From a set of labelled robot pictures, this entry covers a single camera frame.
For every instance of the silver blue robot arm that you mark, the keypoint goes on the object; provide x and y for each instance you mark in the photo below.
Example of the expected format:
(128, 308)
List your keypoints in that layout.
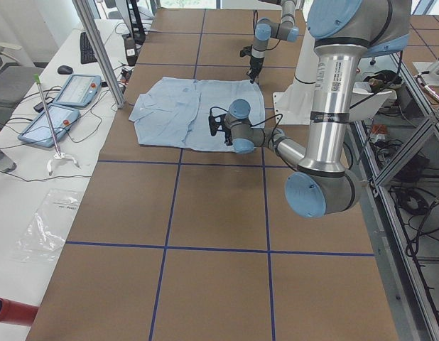
(265, 29)
(344, 32)

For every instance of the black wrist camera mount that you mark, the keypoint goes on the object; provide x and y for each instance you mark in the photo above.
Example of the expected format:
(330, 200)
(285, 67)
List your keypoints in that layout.
(215, 123)
(246, 51)

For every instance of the white plastic chair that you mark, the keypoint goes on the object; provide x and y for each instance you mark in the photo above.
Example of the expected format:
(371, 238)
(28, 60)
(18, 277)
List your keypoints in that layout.
(360, 110)

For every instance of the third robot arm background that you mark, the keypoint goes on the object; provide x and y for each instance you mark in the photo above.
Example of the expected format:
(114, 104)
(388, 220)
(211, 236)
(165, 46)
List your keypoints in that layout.
(428, 71)

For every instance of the blue teach pendant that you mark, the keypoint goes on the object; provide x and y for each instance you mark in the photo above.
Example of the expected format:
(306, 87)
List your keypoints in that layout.
(78, 91)
(38, 132)

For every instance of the red cylinder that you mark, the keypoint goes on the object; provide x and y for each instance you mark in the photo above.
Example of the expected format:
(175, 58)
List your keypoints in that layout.
(17, 313)

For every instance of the clear plastic bag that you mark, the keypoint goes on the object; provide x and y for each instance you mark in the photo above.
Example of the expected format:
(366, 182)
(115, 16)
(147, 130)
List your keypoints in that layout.
(45, 236)

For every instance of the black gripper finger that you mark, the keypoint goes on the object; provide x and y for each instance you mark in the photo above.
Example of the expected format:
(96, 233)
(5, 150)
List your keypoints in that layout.
(227, 142)
(251, 75)
(256, 75)

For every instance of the black keyboard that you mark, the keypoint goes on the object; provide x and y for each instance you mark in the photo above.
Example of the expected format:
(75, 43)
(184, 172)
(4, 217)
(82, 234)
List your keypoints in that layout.
(87, 55)

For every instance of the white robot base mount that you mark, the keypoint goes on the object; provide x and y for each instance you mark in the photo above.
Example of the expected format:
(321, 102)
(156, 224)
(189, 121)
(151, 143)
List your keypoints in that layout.
(296, 102)

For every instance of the light blue button-up shirt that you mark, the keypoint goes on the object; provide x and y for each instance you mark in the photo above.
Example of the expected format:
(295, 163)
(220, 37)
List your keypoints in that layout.
(174, 112)

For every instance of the lower blue teach pendant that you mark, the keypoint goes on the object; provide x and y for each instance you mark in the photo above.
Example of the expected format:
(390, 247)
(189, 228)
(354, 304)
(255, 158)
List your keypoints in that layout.
(38, 132)

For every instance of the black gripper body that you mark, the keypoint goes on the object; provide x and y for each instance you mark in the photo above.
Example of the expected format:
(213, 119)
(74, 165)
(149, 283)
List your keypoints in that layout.
(256, 65)
(226, 135)

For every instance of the black computer mouse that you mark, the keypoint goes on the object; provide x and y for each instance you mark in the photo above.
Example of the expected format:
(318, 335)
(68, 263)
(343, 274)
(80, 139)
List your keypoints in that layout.
(65, 70)

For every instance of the upper blue teach pendant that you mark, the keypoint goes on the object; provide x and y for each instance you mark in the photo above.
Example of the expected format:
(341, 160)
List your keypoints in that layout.
(78, 91)

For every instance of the aluminium frame post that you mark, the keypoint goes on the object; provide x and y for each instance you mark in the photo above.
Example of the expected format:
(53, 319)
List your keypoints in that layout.
(87, 19)

